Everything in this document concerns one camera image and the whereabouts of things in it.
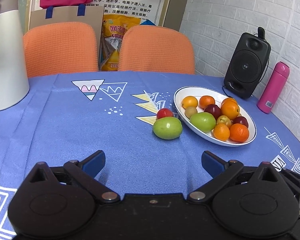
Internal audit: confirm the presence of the small orange front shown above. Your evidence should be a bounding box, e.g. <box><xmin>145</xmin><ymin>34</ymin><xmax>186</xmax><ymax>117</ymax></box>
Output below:
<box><xmin>213</xmin><ymin>123</ymin><xmax>230</xmax><ymax>141</ymax></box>

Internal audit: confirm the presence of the mandarin with stem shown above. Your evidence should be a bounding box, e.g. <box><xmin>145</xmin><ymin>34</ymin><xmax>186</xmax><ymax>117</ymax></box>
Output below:
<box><xmin>229</xmin><ymin>124</ymin><xmax>250</xmax><ymax>142</ymax></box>

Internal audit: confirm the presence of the yellow-brown small fruit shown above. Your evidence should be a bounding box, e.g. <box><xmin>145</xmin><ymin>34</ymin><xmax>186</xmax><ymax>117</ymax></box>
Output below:
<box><xmin>216</xmin><ymin>115</ymin><xmax>232</xmax><ymax>128</ymax></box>

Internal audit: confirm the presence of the green apple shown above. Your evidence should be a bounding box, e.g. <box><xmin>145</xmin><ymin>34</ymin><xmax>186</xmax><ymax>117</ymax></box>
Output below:
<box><xmin>153</xmin><ymin>117</ymin><xmax>183</xmax><ymax>140</ymax></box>
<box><xmin>190</xmin><ymin>112</ymin><xmax>216</xmax><ymax>133</ymax></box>

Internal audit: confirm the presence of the dark red plum back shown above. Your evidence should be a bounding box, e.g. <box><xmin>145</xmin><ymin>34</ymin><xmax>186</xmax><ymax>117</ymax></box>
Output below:
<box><xmin>232</xmin><ymin>116</ymin><xmax>249</xmax><ymax>128</ymax></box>

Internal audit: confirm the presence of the dark red plum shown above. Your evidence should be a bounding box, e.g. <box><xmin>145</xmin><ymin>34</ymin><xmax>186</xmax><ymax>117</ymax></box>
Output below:
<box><xmin>232</xmin><ymin>116</ymin><xmax>249</xmax><ymax>128</ymax></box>
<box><xmin>204</xmin><ymin>104</ymin><xmax>222</xmax><ymax>120</ymax></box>

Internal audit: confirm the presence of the dark red plum front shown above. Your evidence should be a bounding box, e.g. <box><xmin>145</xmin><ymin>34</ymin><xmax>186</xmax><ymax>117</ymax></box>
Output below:
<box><xmin>204</xmin><ymin>104</ymin><xmax>222</xmax><ymax>120</ymax></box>

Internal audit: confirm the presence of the brown longan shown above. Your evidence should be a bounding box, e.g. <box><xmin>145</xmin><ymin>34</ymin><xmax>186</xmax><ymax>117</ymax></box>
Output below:
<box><xmin>185</xmin><ymin>106</ymin><xmax>198</xmax><ymax>119</ymax></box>

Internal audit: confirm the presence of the small yellow-orange citrus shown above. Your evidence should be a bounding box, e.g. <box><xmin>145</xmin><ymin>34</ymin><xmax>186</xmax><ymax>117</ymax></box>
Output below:
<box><xmin>181</xmin><ymin>96</ymin><xmax>198</xmax><ymax>109</ymax></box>

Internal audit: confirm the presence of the small red apple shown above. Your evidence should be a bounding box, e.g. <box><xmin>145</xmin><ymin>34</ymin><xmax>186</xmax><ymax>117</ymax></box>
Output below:
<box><xmin>157</xmin><ymin>108</ymin><xmax>174</xmax><ymax>119</ymax></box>

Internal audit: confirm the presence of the large orange back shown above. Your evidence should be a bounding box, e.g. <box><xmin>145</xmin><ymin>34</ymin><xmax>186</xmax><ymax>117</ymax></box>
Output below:
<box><xmin>221</xmin><ymin>100</ymin><xmax>240</xmax><ymax>120</ymax></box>

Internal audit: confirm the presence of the mandarin orange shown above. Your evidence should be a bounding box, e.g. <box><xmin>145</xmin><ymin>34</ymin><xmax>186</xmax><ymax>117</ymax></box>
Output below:
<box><xmin>199</xmin><ymin>95</ymin><xmax>215</xmax><ymax>109</ymax></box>

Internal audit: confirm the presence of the blue patterned tablecloth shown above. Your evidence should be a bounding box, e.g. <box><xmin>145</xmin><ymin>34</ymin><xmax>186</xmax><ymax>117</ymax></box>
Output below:
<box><xmin>0</xmin><ymin>72</ymin><xmax>300</xmax><ymax>239</ymax></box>

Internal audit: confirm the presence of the pink water bottle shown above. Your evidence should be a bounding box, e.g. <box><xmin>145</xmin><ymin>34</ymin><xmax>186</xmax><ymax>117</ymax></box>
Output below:
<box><xmin>257</xmin><ymin>61</ymin><xmax>290</xmax><ymax>114</ymax></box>

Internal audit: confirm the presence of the black speaker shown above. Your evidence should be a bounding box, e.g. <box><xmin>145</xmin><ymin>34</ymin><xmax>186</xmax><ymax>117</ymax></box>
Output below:
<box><xmin>224</xmin><ymin>27</ymin><xmax>271</xmax><ymax>99</ymax></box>

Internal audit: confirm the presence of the white thermos jug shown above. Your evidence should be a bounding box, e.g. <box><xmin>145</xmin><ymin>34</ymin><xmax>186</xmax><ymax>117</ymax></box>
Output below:
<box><xmin>0</xmin><ymin>0</ymin><xmax>30</xmax><ymax>111</ymax></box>

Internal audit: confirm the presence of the left orange chair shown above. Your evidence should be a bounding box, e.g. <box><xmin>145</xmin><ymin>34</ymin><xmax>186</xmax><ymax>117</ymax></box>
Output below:
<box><xmin>23</xmin><ymin>22</ymin><xmax>98</xmax><ymax>77</ymax></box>

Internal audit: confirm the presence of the orange chair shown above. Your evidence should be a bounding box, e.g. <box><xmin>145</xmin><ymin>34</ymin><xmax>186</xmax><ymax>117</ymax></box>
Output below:
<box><xmin>118</xmin><ymin>25</ymin><xmax>195</xmax><ymax>75</ymax></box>
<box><xmin>23</xmin><ymin>22</ymin><xmax>98</xmax><ymax>77</ymax></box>

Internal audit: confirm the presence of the right orange chair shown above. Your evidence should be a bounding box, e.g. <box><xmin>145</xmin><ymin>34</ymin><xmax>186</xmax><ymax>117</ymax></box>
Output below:
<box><xmin>118</xmin><ymin>25</ymin><xmax>195</xmax><ymax>75</ymax></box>

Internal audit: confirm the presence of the yellow snack bag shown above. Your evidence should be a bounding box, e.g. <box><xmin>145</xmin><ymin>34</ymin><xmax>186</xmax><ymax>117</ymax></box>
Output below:
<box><xmin>100</xmin><ymin>14</ymin><xmax>141</xmax><ymax>72</ymax></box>

